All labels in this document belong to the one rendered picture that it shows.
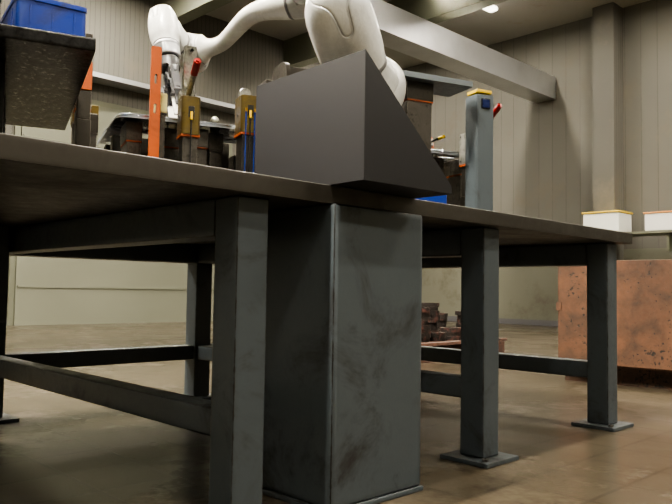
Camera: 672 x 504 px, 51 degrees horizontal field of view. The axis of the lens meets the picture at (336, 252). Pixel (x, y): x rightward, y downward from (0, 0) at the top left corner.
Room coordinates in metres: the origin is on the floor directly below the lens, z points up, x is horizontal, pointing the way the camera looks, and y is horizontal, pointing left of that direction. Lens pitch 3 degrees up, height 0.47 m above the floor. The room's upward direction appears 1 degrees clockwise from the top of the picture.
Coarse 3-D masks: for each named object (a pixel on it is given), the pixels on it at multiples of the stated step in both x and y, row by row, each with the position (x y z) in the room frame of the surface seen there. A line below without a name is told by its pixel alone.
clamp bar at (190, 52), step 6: (186, 48) 2.12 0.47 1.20; (192, 48) 2.11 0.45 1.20; (186, 54) 2.12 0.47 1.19; (192, 54) 2.13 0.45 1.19; (186, 60) 2.13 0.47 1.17; (192, 60) 2.13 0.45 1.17; (186, 66) 2.13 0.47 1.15; (186, 72) 2.13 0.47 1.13; (186, 78) 2.13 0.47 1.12; (186, 84) 2.14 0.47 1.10; (192, 90) 2.15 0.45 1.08
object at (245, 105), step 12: (240, 96) 2.15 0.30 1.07; (252, 96) 2.15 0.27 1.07; (240, 108) 2.15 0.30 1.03; (252, 108) 2.15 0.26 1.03; (240, 120) 2.15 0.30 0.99; (252, 120) 2.15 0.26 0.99; (240, 132) 2.14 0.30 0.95; (252, 132) 2.15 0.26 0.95; (240, 144) 2.16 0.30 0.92; (252, 144) 2.16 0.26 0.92; (240, 156) 2.16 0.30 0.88; (252, 156) 2.16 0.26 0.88; (240, 168) 2.15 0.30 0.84; (252, 168) 2.16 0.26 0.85
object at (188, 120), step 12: (192, 96) 2.10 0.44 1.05; (180, 108) 2.11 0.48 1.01; (192, 108) 2.10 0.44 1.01; (180, 120) 2.10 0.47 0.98; (192, 120) 2.10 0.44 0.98; (180, 132) 2.10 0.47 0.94; (192, 132) 2.10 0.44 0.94; (180, 144) 2.12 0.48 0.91; (192, 144) 2.11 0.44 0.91; (180, 156) 2.12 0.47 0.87; (192, 156) 2.11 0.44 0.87
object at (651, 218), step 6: (648, 216) 8.74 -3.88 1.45; (654, 216) 8.69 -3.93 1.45; (660, 216) 8.64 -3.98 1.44; (666, 216) 8.59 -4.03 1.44; (648, 222) 8.75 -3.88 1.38; (654, 222) 8.69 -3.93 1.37; (660, 222) 8.64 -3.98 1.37; (666, 222) 8.59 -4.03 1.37; (648, 228) 8.75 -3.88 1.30; (654, 228) 8.69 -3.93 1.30; (660, 228) 8.64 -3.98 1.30; (666, 228) 8.59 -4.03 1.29
